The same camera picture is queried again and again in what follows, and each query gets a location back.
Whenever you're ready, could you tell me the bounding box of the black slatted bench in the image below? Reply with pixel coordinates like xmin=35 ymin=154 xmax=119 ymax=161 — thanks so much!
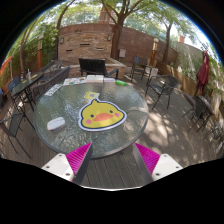
xmin=78 ymin=57 xmax=120 ymax=80

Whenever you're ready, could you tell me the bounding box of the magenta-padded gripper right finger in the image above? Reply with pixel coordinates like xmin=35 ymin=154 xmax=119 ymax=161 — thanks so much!
xmin=132 ymin=142 xmax=184 ymax=186

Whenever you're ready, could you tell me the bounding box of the dark metal patio chair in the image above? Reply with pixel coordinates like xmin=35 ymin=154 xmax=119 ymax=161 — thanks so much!
xmin=181 ymin=94 xmax=214 ymax=134

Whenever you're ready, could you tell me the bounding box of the white computer mouse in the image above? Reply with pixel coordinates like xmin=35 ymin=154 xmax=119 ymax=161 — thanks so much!
xmin=46 ymin=116 xmax=67 ymax=132

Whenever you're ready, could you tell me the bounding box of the colourful printed brochure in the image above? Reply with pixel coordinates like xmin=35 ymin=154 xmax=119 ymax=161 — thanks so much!
xmin=62 ymin=76 xmax=88 ymax=87

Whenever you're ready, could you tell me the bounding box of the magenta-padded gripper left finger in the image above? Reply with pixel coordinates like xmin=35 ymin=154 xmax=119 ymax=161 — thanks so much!
xmin=41 ymin=142 xmax=94 ymax=186

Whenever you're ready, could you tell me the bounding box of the black mesh metal chair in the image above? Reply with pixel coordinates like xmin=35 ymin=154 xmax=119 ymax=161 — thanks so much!
xmin=0 ymin=111 xmax=34 ymax=159

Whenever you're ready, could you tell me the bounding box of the wooden lamp post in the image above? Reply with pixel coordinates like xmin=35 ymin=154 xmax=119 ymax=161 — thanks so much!
xmin=36 ymin=33 xmax=45 ymax=72
xmin=149 ymin=37 xmax=160 ymax=67

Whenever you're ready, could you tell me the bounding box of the small yellow card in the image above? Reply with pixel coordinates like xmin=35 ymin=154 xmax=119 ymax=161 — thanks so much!
xmin=83 ymin=91 xmax=101 ymax=101

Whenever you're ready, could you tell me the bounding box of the yellow duck-shaped mouse pad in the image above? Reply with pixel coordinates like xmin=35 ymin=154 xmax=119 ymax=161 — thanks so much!
xmin=77 ymin=98 xmax=128 ymax=132

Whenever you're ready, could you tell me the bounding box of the large brown-trunk tree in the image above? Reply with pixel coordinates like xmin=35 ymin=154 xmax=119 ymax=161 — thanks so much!
xmin=99 ymin=0 xmax=148 ymax=61

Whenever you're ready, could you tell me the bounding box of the dark slatted patio chair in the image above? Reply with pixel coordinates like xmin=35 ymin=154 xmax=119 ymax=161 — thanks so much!
xmin=130 ymin=55 xmax=149 ymax=83

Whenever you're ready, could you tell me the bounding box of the blue patio chair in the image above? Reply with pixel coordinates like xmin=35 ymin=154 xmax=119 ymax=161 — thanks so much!
xmin=7 ymin=75 xmax=21 ymax=94

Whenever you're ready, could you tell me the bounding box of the white book stack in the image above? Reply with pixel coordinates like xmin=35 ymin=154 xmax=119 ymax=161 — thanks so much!
xmin=85 ymin=74 xmax=105 ymax=84

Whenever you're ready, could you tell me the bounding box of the closed maroon patio umbrella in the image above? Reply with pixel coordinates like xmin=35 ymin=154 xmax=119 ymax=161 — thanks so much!
xmin=195 ymin=49 xmax=211 ymax=98

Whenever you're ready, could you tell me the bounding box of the dark round patio table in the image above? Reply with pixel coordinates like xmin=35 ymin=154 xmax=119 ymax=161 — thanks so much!
xmin=11 ymin=71 xmax=45 ymax=111

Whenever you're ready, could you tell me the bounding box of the black and white sign card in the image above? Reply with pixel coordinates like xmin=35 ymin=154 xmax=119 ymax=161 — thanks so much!
xmin=44 ymin=83 xmax=64 ymax=97

